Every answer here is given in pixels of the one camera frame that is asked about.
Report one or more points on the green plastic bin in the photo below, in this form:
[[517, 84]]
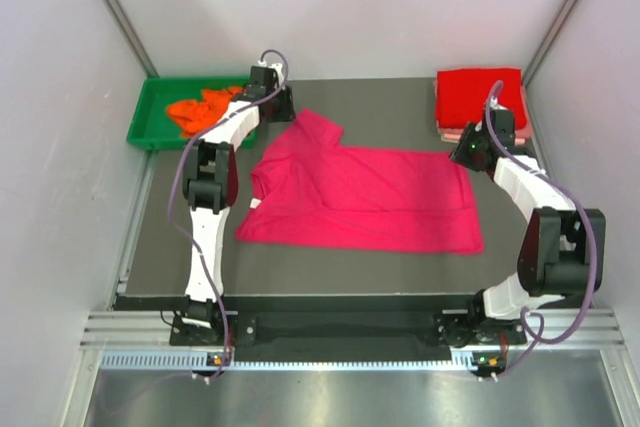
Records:
[[151, 129]]

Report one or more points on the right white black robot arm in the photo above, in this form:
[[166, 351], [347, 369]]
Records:
[[562, 254]]

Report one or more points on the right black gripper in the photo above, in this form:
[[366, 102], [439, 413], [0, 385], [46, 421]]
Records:
[[459, 153]]

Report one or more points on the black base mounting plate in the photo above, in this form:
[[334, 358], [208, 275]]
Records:
[[340, 327]]

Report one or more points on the magenta pink t-shirt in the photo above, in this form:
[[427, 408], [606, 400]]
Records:
[[311, 190]]

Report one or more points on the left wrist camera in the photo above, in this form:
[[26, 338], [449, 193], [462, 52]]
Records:
[[281, 69]]

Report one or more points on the folded red t-shirt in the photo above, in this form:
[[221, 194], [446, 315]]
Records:
[[461, 95]]

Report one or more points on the orange t-shirt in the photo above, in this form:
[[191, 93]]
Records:
[[194, 115]]

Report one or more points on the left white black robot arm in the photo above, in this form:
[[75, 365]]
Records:
[[210, 186]]

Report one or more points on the slotted grey cable duct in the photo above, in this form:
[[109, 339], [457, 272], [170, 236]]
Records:
[[203, 361]]

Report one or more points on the aluminium frame rail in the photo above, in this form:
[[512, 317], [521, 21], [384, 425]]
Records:
[[126, 330]]

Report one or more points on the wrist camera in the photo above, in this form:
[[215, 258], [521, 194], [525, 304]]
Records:
[[281, 69], [493, 104]]

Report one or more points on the folded peach t-shirt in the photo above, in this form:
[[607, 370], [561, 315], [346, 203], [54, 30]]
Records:
[[451, 135]]

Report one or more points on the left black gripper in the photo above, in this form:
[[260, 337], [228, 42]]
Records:
[[287, 114]]

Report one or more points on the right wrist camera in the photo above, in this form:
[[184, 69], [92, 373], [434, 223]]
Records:
[[493, 104]]

